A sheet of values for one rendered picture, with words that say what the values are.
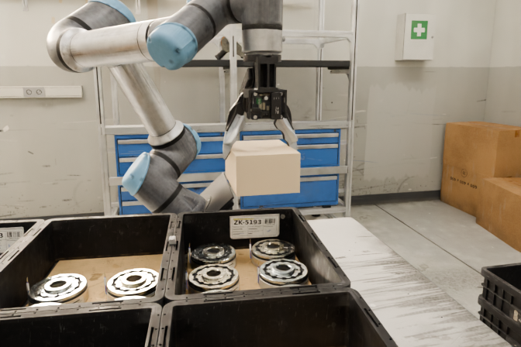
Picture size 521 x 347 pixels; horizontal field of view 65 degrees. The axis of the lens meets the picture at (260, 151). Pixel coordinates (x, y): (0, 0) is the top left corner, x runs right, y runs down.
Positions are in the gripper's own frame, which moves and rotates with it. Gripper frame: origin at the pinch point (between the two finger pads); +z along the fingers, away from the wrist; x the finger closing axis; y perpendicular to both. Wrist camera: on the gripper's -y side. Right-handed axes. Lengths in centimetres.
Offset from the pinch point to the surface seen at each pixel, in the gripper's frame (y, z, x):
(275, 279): 6.0, 23.7, 2.1
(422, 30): -260, -52, 202
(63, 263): -17, 27, -43
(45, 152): -273, 49, -121
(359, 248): -37, 40, 41
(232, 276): 2.4, 24.1, -6.0
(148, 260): -14.3, 27.1, -23.8
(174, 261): 8.1, 16.9, -17.5
